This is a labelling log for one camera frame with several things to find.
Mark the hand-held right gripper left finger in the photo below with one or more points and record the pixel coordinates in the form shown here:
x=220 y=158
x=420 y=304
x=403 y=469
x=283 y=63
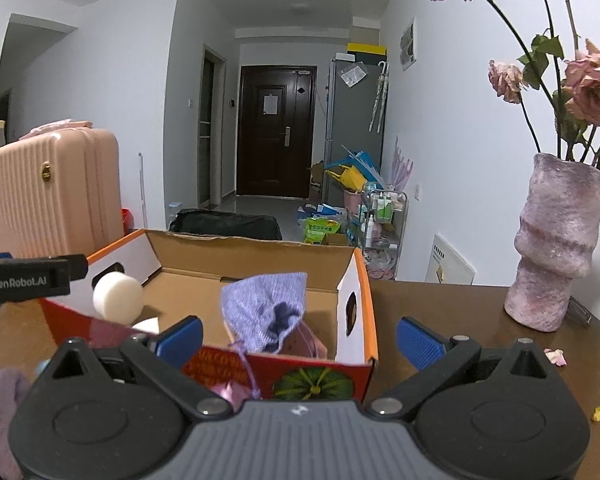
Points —
x=182 y=342

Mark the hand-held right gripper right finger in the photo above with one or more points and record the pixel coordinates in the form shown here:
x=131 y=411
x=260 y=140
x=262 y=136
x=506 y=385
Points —
x=420 y=342

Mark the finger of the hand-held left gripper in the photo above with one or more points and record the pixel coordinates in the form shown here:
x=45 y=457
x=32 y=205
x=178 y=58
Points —
x=77 y=266

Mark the white round sponge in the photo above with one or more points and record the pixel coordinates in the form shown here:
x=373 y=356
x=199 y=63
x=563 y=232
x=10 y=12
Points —
x=117 y=296

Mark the red cardboard box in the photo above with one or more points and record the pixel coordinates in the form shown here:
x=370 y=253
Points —
x=260 y=262

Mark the lilac fluffy towel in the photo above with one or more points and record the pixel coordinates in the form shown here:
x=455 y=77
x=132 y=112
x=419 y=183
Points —
x=2 y=410

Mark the red bucket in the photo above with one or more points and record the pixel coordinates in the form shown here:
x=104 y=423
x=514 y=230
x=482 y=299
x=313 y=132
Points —
x=126 y=222

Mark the pink ribbed suitcase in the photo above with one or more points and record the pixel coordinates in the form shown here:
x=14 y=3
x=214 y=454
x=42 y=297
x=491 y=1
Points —
x=50 y=195

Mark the white leaning board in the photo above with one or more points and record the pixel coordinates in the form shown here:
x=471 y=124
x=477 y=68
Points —
x=450 y=260

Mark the white pole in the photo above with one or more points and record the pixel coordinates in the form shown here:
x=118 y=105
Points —
x=142 y=190

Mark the black duffel bag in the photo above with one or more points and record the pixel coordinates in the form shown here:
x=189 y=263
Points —
x=225 y=224

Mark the fallen pink petal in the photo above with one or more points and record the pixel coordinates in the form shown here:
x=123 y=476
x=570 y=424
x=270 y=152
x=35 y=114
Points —
x=555 y=356

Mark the pink crinkled cloth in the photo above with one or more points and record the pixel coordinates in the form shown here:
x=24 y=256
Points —
x=55 y=129

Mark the green printed packet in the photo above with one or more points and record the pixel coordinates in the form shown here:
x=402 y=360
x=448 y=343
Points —
x=322 y=230

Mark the pink bucket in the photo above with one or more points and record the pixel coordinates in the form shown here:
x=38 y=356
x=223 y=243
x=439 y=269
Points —
x=352 y=199

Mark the black eyeglasses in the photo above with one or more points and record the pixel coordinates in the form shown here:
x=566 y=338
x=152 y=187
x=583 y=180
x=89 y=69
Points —
x=580 y=310

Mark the pink textured vase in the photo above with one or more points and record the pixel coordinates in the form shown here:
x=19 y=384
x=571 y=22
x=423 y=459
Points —
x=555 y=245

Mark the brown cardboard box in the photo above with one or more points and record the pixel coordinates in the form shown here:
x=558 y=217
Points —
x=317 y=182

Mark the side room door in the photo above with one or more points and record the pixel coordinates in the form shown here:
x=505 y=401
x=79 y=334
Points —
x=211 y=130

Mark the dark wooden entrance door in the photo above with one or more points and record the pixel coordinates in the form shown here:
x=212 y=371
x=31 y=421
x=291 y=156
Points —
x=275 y=155

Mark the grey refrigerator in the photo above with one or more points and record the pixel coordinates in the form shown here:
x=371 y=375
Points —
x=350 y=120

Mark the white folded umbrella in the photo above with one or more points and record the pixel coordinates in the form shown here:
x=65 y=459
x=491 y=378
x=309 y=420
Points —
x=378 y=97

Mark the white paper notice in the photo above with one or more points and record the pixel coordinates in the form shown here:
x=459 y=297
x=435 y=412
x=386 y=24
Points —
x=270 y=104

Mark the clear plastic bag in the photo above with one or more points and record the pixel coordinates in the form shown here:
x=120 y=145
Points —
x=353 y=75

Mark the yellow and black box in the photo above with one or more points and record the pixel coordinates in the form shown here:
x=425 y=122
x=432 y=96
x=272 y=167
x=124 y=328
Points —
x=367 y=49

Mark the bunch of dried pink roses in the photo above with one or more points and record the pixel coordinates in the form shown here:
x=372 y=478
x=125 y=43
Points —
x=592 y=85

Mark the round ceiling lamp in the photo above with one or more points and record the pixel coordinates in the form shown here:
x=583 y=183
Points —
x=301 y=6

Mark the purple wall decoration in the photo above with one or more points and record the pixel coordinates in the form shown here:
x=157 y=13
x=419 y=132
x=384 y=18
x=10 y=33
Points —
x=402 y=165

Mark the white wall panel box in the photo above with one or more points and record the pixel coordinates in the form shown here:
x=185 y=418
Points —
x=408 y=45

